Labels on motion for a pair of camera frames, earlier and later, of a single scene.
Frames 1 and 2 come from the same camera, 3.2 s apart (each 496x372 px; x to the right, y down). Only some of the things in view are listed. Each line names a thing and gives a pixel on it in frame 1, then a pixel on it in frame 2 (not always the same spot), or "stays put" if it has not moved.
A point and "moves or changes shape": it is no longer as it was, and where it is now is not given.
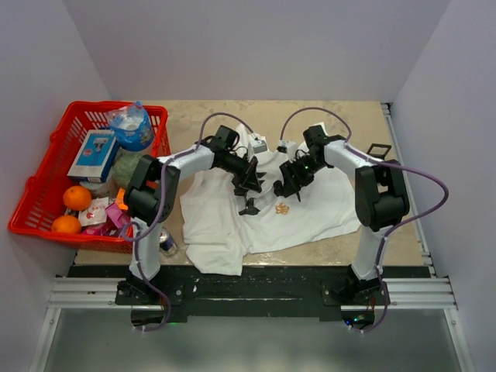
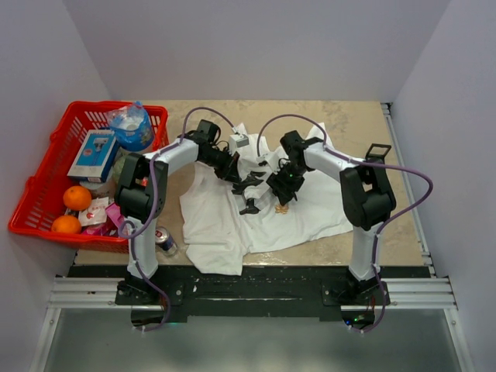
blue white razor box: x=94 y=156 stays put
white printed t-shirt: x=227 y=226 moves or changes shape
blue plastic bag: x=132 y=127 stays put
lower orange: x=66 y=224 stays put
